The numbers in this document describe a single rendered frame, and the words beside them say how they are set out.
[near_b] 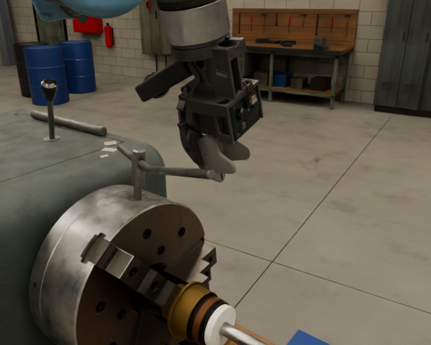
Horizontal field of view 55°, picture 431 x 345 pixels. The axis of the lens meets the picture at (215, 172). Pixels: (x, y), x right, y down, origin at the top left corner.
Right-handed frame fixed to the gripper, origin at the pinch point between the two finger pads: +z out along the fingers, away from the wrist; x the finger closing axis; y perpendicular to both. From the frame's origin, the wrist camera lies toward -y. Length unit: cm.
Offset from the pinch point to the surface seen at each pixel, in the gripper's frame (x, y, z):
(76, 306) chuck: -22.9, -11.3, 11.6
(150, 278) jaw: -13.3, -5.5, 12.6
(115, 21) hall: 549, -713, 185
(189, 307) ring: -12.1, -0.2, 17.5
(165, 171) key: -5.1, -4.5, -2.5
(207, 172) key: -7.6, 5.9, -7.0
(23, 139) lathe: -1, -56, 6
